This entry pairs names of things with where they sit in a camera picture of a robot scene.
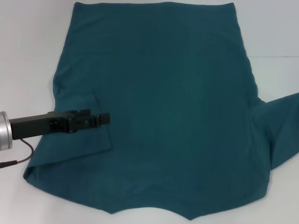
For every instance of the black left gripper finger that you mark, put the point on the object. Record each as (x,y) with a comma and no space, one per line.
(83,114)
(93,122)

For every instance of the teal blue t-shirt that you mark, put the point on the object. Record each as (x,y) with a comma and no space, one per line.
(175,81)

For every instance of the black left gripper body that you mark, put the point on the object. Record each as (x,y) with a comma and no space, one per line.
(35,126)

